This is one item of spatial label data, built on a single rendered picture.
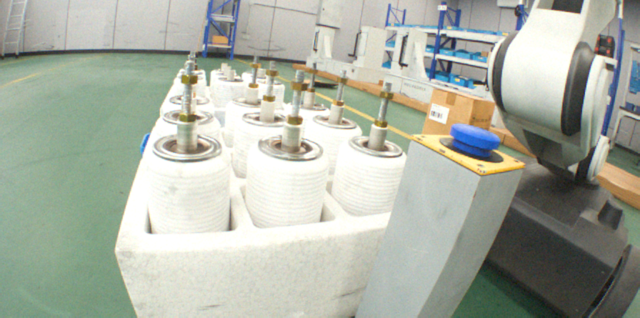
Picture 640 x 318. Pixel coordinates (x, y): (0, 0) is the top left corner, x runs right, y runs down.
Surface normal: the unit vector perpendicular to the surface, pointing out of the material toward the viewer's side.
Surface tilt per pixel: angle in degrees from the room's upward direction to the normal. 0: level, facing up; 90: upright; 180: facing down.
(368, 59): 90
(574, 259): 90
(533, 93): 112
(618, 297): 61
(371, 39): 90
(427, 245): 90
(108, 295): 0
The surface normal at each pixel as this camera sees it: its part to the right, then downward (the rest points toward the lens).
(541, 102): -0.83, 0.50
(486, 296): 0.15, -0.95
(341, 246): 0.41, 0.33
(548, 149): -0.84, -0.17
